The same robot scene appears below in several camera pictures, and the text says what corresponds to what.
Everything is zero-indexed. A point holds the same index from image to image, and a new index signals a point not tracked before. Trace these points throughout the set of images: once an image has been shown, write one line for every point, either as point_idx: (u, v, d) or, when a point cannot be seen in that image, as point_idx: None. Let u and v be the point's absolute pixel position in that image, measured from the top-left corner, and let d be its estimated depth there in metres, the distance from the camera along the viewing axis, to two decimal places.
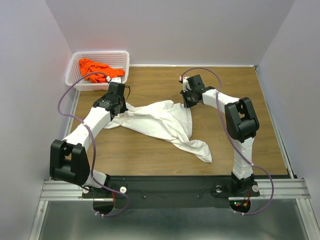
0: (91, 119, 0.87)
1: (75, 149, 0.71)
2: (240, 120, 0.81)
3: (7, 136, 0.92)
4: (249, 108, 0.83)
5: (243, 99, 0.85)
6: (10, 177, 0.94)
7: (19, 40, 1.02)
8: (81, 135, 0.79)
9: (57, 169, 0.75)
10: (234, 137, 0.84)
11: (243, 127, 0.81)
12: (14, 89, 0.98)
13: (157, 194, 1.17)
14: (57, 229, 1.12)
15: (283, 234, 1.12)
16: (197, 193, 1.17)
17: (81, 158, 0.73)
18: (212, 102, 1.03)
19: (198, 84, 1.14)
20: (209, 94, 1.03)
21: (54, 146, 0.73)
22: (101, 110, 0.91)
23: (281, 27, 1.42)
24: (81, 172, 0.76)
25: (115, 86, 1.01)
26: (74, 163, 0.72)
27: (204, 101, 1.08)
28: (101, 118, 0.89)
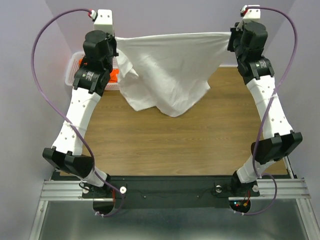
0: (74, 113, 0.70)
1: (68, 159, 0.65)
2: (273, 155, 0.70)
3: (7, 134, 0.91)
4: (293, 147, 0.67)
5: (294, 134, 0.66)
6: (10, 176, 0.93)
7: (19, 38, 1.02)
8: (69, 139, 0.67)
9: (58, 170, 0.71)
10: (258, 155, 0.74)
11: (270, 157, 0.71)
12: (14, 87, 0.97)
13: (157, 194, 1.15)
14: (56, 230, 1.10)
15: (282, 234, 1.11)
16: (197, 193, 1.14)
17: (78, 161, 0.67)
18: (256, 96, 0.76)
19: (258, 48, 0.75)
20: (260, 85, 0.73)
21: (46, 155, 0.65)
22: (84, 95, 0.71)
23: (281, 27, 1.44)
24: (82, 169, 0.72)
25: (93, 49, 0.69)
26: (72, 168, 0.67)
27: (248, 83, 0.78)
28: (86, 107, 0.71)
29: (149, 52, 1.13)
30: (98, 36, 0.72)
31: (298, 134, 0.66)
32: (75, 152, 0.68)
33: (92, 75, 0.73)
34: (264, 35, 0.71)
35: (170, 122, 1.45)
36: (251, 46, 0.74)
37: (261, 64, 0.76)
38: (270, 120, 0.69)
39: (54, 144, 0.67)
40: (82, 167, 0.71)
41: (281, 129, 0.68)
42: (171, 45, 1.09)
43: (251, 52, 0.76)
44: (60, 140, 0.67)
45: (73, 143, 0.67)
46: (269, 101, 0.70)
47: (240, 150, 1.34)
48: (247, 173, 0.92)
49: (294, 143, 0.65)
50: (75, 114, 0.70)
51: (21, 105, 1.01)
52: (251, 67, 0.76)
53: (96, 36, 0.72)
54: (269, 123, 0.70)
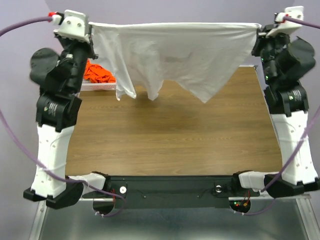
0: (45, 153, 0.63)
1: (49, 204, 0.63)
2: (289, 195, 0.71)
3: (7, 135, 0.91)
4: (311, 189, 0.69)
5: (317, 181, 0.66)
6: (11, 177, 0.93)
7: (20, 39, 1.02)
8: (45, 182, 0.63)
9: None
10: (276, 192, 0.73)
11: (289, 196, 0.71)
12: (14, 88, 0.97)
13: (157, 194, 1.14)
14: (56, 230, 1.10)
15: (283, 234, 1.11)
16: (197, 193, 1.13)
17: (60, 202, 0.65)
18: (282, 131, 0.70)
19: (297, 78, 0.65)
20: (290, 123, 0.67)
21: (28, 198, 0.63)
22: (51, 132, 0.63)
23: None
24: (70, 200, 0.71)
25: (46, 81, 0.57)
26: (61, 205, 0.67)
27: (277, 115, 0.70)
28: (57, 146, 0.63)
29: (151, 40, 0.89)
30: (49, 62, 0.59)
31: None
32: (57, 191, 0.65)
33: (54, 107, 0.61)
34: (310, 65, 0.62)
35: (171, 121, 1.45)
36: (291, 76, 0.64)
37: (295, 96, 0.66)
38: (296, 166, 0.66)
39: (33, 187, 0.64)
40: (70, 198, 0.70)
41: (305, 177, 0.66)
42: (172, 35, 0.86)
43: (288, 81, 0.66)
44: (38, 183, 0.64)
45: (50, 185, 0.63)
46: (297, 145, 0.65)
47: (240, 150, 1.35)
48: (252, 186, 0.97)
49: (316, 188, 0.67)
50: (44, 153, 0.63)
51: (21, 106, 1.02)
52: (287, 100, 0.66)
53: (47, 63, 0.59)
54: (293, 168, 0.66)
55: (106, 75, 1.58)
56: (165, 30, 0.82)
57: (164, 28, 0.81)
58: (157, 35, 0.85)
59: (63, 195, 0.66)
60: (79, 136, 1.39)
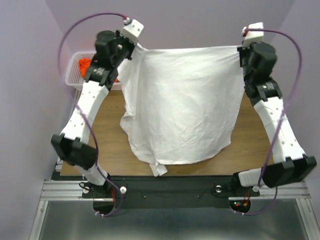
0: (84, 103, 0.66)
1: (75, 146, 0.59)
2: (284, 180, 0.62)
3: (6, 136, 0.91)
4: (306, 172, 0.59)
5: (307, 157, 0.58)
6: (11, 178, 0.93)
7: (19, 40, 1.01)
8: (78, 126, 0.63)
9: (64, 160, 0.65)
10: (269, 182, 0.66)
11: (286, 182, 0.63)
12: (13, 88, 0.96)
13: (156, 194, 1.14)
14: (57, 230, 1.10)
15: (283, 234, 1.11)
16: (197, 193, 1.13)
17: (85, 151, 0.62)
18: (264, 118, 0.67)
19: (265, 71, 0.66)
20: (268, 106, 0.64)
21: (54, 141, 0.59)
22: (95, 86, 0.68)
23: (281, 27, 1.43)
24: (87, 161, 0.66)
25: (103, 47, 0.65)
26: (80, 158, 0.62)
27: (256, 106, 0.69)
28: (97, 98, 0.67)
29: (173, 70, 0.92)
30: (108, 35, 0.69)
31: (312, 158, 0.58)
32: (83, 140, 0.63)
33: (102, 71, 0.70)
34: (272, 59, 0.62)
35: None
36: (258, 69, 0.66)
37: (269, 85, 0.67)
38: (281, 143, 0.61)
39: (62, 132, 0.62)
40: (89, 157, 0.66)
41: (293, 153, 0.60)
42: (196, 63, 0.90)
43: (257, 74, 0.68)
44: (69, 128, 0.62)
45: (82, 130, 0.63)
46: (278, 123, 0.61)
47: (239, 150, 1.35)
48: (251, 183, 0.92)
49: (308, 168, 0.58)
50: (84, 103, 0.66)
51: (20, 106, 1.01)
52: (259, 89, 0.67)
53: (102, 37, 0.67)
54: (279, 147, 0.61)
55: None
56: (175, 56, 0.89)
57: (176, 54, 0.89)
58: (180, 62, 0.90)
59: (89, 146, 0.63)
60: None
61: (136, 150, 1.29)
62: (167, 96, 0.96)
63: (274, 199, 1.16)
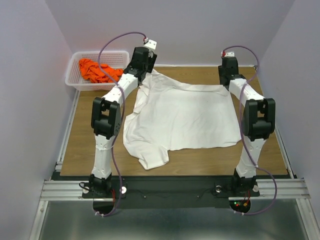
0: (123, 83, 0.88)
1: (113, 106, 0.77)
2: (255, 119, 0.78)
3: (6, 137, 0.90)
4: (270, 111, 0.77)
5: (267, 99, 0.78)
6: (11, 178, 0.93)
7: (19, 41, 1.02)
8: (116, 95, 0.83)
9: (96, 121, 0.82)
10: (246, 133, 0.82)
11: (257, 126, 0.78)
12: (13, 88, 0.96)
13: (157, 194, 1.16)
14: (56, 230, 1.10)
15: (283, 234, 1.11)
16: (198, 193, 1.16)
17: (118, 113, 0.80)
18: (236, 91, 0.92)
19: (232, 67, 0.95)
20: (236, 82, 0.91)
21: (96, 102, 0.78)
22: (132, 75, 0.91)
23: (281, 27, 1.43)
24: (115, 126, 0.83)
25: (140, 55, 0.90)
26: (113, 118, 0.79)
27: (230, 88, 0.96)
28: (131, 83, 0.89)
29: (173, 98, 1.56)
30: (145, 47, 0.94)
31: (271, 99, 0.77)
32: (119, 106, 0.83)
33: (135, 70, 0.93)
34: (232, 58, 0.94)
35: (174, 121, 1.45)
36: (226, 66, 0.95)
37: (235, 76, 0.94)
38: (246, 95, 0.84)
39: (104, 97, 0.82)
40: (117, 121, 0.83)
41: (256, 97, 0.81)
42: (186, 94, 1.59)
43: (227, 71, 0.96)
44: (109, 95, 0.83)
45: (118, 99, 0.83)
46: (242, 86, 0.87)
47: (239, 150, 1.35)
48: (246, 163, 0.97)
49: (269, 105, 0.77)
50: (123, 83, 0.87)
51: (21, 106, 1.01)
52: (229, 79, 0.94)
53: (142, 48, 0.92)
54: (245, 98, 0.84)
55: (106, 75, 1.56)
56: (175, 92, 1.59)
57: (176, 91, 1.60)
58: (177, 95, 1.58)
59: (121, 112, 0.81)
60: (79, 135, 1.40)
61: (128, 144, 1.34)
62: (170, 109, 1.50)
63: (275, 198, 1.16)
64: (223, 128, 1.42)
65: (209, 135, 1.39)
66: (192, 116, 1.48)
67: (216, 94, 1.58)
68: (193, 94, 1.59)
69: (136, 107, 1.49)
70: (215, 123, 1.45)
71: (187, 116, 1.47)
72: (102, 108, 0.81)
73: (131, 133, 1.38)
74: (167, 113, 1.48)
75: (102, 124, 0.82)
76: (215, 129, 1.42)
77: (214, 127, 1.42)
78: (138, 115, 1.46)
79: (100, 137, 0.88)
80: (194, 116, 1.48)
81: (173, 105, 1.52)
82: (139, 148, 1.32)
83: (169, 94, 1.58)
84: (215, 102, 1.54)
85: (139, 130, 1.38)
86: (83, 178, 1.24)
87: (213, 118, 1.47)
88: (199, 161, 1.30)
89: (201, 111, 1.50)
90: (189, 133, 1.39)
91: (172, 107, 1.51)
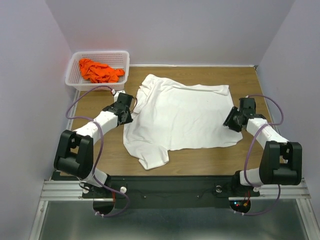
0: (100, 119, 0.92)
1: (84, 139, 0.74)
2: (277, 167, 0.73)
3: (6, 137, 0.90)
4: (296, 157, 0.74)
5: (293, 144, 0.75)
6: (10, 178, 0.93)
7: (19, 41, 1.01)
8: (89, 129, 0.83)
9: (61, 159, 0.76)
10: (264, 179, 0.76)
11: (279, 174, 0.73)
12: (13, 88, 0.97)
13: (157, 194, 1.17)
14: (56, 230, 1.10)
15: (283, 234, 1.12)
16: (197, 192, 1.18)
17: (89, 150, 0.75)
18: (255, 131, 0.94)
19: (249, 108, 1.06)
20: (255, 122, 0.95)
21: (64, 135, 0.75)
22: (110, 113, 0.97)
23: (281, 27, 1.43)
24: (86, 164, 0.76)
25: (126, 96, 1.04)
26: (81, 154, 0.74)
27: (247, 127, 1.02)
28: (110, 120, 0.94)
29: (172, 98, 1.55)
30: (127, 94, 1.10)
31: (297, 145, 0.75)
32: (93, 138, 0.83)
33: (116, 109, 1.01)
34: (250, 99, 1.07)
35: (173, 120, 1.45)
36: (244, 106, 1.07)
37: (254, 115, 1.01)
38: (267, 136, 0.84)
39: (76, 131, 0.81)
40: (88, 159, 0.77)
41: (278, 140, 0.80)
42: (186, 93, 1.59)
43: (246, 110, 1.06)
44: (82, 129, 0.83)
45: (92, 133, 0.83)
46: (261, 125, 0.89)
47: (239, 150, 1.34)
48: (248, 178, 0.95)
49: (295, 150, 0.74)
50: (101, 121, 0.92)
51: (21, 107, 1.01)
52: (247, 118, 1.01)
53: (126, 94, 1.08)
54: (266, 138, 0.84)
55: (106, 75, 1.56)
56: (175, 91, 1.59)
57: (175, 90, 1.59)
58: (177, 94, 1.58)
59: (91, 149, 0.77)
60: None
61: (128, 144, 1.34)
62: (170, 109, 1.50)
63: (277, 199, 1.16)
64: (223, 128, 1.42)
65: (209, 135, 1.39)
66: (192, 116, 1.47)
67: (215, 94, 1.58)
68: (192, 93, 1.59)
69: (136, 108, 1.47)
70: (215, 123, 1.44)
71: (186, 117, 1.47)
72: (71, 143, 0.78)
73: (131, 134, 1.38)
74: (167, 112, 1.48)
75: (68, 162, 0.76)
76: (215, 128, 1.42)
77: (214, 127, 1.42)
78: (138, 115, 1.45)
79: None
80: (194, 116, 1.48)
81: (172, 105, 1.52)
82: (139, 148, 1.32)
83: (168, 93, 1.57)
84: (214, 102, 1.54)
85: (139, 130, 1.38)
86: None
87: (213, 118, 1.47)
88: (199, 161, 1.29)
89: (201, 111, 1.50)
90: (189, 134, 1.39)
91: (171, 108, 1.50)
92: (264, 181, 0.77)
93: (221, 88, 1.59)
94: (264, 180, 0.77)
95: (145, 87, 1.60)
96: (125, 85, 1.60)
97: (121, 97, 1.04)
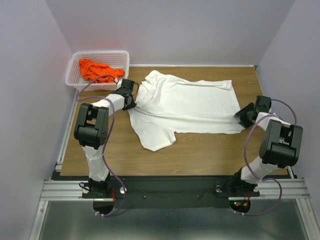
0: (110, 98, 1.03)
1: (101, 109, 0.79)
2: (276, 141, 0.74)
3: (5, 137, 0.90)
4: (295, 137, 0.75)
5: (294, 125, 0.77)
6: (10, 178, 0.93)
7: (18, 41, 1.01)
8: (104, 102, 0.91)
9: (80, 128, 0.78)
10: (263, 155, 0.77)
11: (278, 149, 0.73)
12: (13, 88, 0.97)
13: (157, 194, 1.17)
14: (56, 230, 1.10)
15: (283, 234, 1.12)
16: (197, 192, 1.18)
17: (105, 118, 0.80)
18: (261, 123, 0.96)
19: (264, 106, 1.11)
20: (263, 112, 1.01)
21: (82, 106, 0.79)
22: (118, 95, 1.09)
23: (280, 28, 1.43)
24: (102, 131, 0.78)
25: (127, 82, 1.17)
26: (99, 122, 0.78)
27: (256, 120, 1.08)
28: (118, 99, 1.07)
29: (176, 93, 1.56)
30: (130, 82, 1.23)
31: (299, 127, 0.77)
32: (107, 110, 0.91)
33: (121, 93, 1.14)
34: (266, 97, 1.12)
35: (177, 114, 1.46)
36: (258, 104, 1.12)
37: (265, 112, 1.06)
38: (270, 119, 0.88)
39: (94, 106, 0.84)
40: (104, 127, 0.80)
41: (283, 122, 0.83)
42: (188, 90, 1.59)
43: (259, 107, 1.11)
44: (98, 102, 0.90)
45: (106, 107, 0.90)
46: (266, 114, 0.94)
47: (239, 150, 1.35)
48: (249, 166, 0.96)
49: (295, 130, 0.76)
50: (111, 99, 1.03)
51: (20, 106, 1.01)
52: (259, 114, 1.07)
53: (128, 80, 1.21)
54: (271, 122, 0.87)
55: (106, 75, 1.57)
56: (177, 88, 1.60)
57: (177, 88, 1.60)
58: (180, 90, 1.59)
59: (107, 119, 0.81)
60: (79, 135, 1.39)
61: (135, 125, 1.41)
62: (173, 104, 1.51)
63: (278, 199, 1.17)
64: (224, 124, 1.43)
65: (210, 130, 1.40)
66: (193, 113, 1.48)
67: (218, 89, 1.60)
68: (195, 88, 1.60)
69: (138, 103, 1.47)
70: (217, 118, 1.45)
71: (188, 113, 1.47)
72: (88, 115, 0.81)
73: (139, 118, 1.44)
74: (171, 106, 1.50)
75: (87, 130, 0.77)
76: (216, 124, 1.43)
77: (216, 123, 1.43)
78: (141, 109, 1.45)
79: (88, 149, 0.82)
80: (195, 112, 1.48)
81: (175, 100, 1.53)
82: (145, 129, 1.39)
83: (172, 90, 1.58)
84: (215, 100, 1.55)
85: (142, 123, 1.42)
86: (83, 178, 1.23)
87: (215, 114, 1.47)
88: (199, 161, 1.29)
89: (204, 106, 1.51)
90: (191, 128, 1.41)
91: (172, 104, 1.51)
92: (264, 159, 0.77)
93: (224, 83, 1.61)
94: (263, 158, 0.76)
95: (147, 82, 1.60)
96: None
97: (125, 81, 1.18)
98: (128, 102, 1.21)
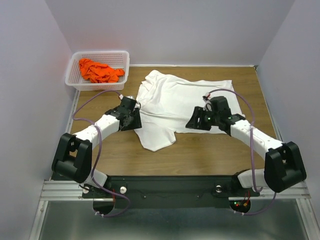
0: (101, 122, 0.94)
1: (83, 144, 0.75)
2: (284, 173, 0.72)
3: (5, 137, 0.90)
4: (296, 157, 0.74)
5: (288, 144, 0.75)
6: (9, 178, 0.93)
7: (18, 41, 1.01)
8: (90, 134, 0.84)
9: (60, 162, 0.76)
10: (274, 187, 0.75)
11: (288, 179, 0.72)
12: (13, 88, 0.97)
13: (156, 194, 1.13)
14: (56, 230, 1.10)
15: (283, 234, 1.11)
16: (197, 192, 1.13)
17: (88, 155, 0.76)
18: (243, 137, 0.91)
19: (224, 109, 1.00)
20: (239, 127, 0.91)
21: (63, 138, 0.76)
22: (112, 118, 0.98)
23: (281, 28, 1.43)
24: (85, 166, 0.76)
25: (127, 101, 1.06)
26: (80, 158, 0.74)
27: (232, 132, 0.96)
28: (111, 124, 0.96)
29: (176, 93, 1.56)
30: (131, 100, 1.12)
31: (293, 144, 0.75)
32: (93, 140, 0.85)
33: (119, 113, 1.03)
34: (222, 100, 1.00)
35: (178, 114, 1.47)
36: (219, 110, 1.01)
37: (233, 118, 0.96)
38: (260, 142, 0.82)
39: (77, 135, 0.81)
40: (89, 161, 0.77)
41: (273, 144, 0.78)
42: (188, 89, 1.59)
43: (222, 114, 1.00)
44: (83, 133, 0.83)
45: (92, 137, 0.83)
46: (250, 132, 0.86)
47: (240, 150, 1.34)
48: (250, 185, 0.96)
49: (292, 151, 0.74)
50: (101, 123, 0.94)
51: (20, 106, 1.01)
52: (228, 123, 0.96)
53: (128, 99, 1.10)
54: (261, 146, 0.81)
55: (106, 75, 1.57)
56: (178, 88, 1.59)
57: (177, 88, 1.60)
58: (180, 90, 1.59)
59: (90, 154, 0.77)
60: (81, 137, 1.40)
61: None
62: (173, 104, 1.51)
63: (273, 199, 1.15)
64: None
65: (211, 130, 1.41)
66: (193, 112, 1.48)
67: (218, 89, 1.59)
68: (195, 88, 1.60)
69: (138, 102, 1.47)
70: None
71: (188, 113, 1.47)
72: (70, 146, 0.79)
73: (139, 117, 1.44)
74: (172, 105, 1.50)
75: (66, 166, 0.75)
76: None
77: None
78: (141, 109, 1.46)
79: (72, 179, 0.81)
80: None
81: (175, 100, 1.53)
82: (146, 129, 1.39)
83: (172, 90, 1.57)
84: None
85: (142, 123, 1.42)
86: None
87: None
88: (198, 160, 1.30)
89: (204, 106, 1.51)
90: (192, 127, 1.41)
91: (172, 104, 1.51)
92: (275, 189, 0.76)
93: (224, 83, 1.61)
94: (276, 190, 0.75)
95: (147, 82, 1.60)
96: (124, 85, 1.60)
97: (124, 100, 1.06)
98: (125, 122, 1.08)
